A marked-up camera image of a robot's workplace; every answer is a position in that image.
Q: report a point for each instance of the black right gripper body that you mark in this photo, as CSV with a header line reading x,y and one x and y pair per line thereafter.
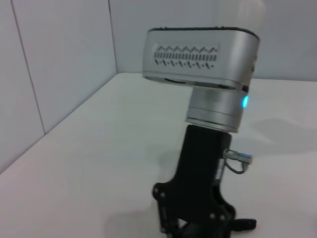
x,y
198,178

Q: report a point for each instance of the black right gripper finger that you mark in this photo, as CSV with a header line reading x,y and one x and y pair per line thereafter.
x,y
226,229
171,223

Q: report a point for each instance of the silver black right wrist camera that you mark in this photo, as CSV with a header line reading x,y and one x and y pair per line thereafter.
x,y
198,57

